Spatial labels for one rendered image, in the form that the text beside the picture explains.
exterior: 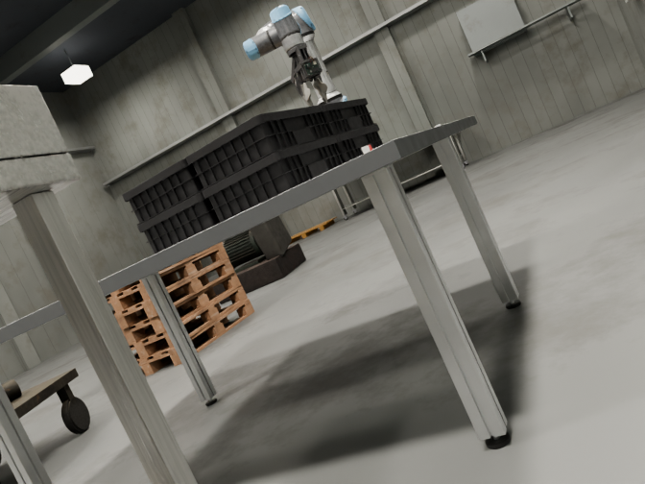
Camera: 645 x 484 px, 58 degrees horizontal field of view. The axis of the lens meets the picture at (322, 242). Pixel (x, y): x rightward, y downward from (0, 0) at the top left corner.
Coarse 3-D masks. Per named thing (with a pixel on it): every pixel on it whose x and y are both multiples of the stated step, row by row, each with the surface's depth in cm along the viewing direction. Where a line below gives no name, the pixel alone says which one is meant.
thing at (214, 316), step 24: (192, 264) 457; (216, 264) 482; (144, 288) 409; (168, 288) 425; (192, 288) 447; (240, 288) 499; (120, 312) 421; (144, 312) 478; (192, 312) 440; (216, 312) 459; (240, 312) 492; (144, 336) 433; (168, 336) 412; (192, 336) 427; (216, 336) 449; (144, 360) 424; (168, 360) 440
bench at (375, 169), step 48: (384, 144) 114; (432, 144) 207; (288, 192) 124; (384, 192) 122; (192, 240) 135; (480, 240) 209; (432, 288) 123; (0, 336) 164; (0, 384) 184; (480, 384) 124; (0, 432) 181; (480, 432) 127; (48, 480) 186
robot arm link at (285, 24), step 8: (280, 8) 203; (288, 8) 205; (272, 16) 205; (280, 16) 203; (288, 16) 204; (280, 24) 204; (288, 24) 204; (296, 24) 206; (280, 32) 205; (288, 32) 204; (296, 32) 204
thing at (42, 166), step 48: (0, 96) 72; (0, 144) 69; (48, 144) 76; (0, 192) 67; (48, 192) 76; (48, 240) 75; (96, 288) 78; (96, 336) 76; (144, 384) 79; (144, 432) 77; (192, 480) 80
